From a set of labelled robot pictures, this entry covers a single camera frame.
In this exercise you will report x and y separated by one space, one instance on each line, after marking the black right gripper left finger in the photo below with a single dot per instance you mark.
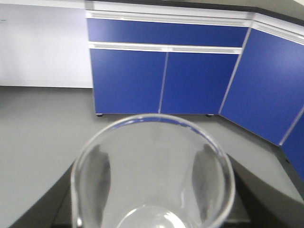
52 210

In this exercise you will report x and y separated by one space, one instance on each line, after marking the blue lab base cabinet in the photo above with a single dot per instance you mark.
151 66

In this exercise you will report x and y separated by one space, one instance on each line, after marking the clear glass beaker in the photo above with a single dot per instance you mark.
152 171

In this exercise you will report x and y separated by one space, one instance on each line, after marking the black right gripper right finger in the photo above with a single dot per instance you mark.
259 205

